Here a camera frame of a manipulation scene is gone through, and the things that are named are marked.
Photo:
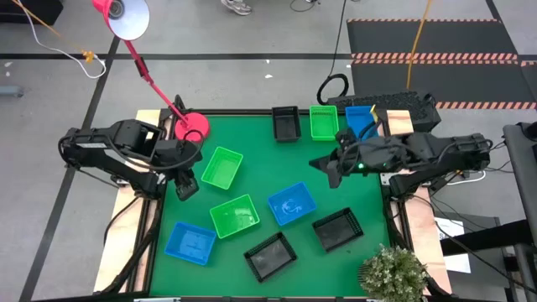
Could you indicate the black metal table frame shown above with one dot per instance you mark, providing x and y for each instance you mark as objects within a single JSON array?
[{"x": 251, "y": 112}]

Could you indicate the black box on floor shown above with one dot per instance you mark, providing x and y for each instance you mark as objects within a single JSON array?
[{"x": 29, "y": 10}]

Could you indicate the green table mat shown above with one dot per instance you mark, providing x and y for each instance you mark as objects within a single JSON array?
[{"x": 260, "y": 176}]

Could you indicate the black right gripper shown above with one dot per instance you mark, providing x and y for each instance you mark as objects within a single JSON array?
[{"x": 348, "y": 163}]

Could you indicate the red desk lamp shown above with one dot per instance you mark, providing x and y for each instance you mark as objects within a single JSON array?
[{"x": 193, "y": 126}]

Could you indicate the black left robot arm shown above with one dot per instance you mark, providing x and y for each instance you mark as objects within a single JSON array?
[{"x": 126, "y": 134}]

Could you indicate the grey floor object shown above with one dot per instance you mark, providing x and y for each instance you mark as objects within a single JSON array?
[{"x": 10, "y": 91}]

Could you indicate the white paper sheet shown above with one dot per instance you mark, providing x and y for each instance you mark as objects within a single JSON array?
[{"x": 451, "y": 228}]

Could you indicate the potted plant with pale leaves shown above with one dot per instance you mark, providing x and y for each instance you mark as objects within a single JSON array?
[{"x": 394, "y": 274}]

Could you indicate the wooden table board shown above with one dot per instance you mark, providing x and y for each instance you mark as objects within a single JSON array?
[
  {"x": 425, "y": 243},
  {"x": 121, "y": 235}
]

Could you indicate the green slotted plastic basket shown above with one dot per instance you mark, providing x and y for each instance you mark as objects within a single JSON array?
[
  {"x": 234, "y": 217},
  {"x": 324, "y": 126},
  {"x": 221, "y": 168}
]

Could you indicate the blue slotted plastic basket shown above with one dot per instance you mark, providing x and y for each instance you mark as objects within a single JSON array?
[
  {"x": 291, "y": 205},
  {"x": 356, "y": 119},
  {"x": 189, "y": 244}
]

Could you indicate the black metal stand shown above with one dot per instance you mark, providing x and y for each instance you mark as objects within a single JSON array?
[{"x": 520, "y": 168}]

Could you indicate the black perforated computer tower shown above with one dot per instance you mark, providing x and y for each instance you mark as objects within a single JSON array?
[{"x": 398, "y": 102}]

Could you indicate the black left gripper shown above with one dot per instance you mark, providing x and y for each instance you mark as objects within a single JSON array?
[{"x": 186, "y": 186}]

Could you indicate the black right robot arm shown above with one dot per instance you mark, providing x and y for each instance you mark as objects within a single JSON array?
[{"x": 440, "y": 153}]

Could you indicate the yellow tape tag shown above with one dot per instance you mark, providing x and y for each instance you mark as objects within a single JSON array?
[{"x": 373, "y": 112}]

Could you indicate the black striped floor mat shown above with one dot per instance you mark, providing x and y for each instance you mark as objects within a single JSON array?
[{"x": 440, "y": 38}]

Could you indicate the person's shoe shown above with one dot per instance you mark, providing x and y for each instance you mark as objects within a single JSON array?
[{"x": 237, "y": 6}]

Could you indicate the black slotted plastic basket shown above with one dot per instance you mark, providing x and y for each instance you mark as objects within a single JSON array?
[
  {"x": 286, "y": 126},
  {"x": 337, "y": 230},
  {"x": 270, "y": 258}
]

